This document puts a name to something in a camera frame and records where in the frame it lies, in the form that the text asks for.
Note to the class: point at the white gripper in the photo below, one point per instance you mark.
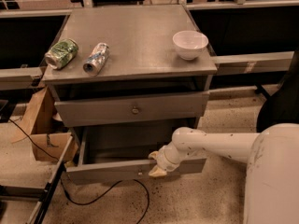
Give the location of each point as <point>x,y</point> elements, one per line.
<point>163,160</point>

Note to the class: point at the grey drawer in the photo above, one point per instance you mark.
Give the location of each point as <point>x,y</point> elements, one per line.
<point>107,154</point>
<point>124,109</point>

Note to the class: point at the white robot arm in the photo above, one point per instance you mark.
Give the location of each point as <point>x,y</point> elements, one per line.
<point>272,159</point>

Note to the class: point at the grey top drawer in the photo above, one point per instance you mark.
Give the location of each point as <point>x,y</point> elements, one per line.
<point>124,109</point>

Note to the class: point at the grey wooden drawer cabinet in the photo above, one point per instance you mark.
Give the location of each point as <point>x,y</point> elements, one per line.
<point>142,61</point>

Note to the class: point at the brown cardboard box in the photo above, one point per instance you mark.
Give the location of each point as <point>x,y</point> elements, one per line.
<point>49,135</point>

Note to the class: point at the white ceramic bowl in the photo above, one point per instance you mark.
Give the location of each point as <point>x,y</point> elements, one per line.
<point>189,44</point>

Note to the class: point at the black office chair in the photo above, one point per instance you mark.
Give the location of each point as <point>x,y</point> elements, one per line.
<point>283,105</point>

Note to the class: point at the green crushed soda can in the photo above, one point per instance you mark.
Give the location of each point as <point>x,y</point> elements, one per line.
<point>61,54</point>

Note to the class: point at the grey metal frame rail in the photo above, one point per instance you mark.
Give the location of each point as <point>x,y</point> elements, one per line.
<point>42,196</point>

